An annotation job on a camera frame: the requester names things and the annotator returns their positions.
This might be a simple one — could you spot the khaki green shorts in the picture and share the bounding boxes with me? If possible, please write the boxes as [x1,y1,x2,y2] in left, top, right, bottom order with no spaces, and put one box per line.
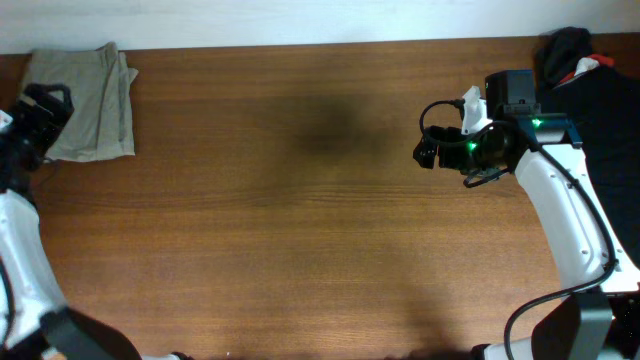
[21,42,138,163]

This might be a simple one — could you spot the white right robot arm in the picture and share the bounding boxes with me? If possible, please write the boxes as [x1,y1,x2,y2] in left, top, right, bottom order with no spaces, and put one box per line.
[414,114,639,359]

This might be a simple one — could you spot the black garment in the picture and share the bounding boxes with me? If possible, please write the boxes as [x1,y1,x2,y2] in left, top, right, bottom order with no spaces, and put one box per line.
[534,27,639,257]

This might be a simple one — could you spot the red and white garment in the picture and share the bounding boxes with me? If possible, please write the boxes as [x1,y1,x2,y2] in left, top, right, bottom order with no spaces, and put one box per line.
[559,54,615,85]

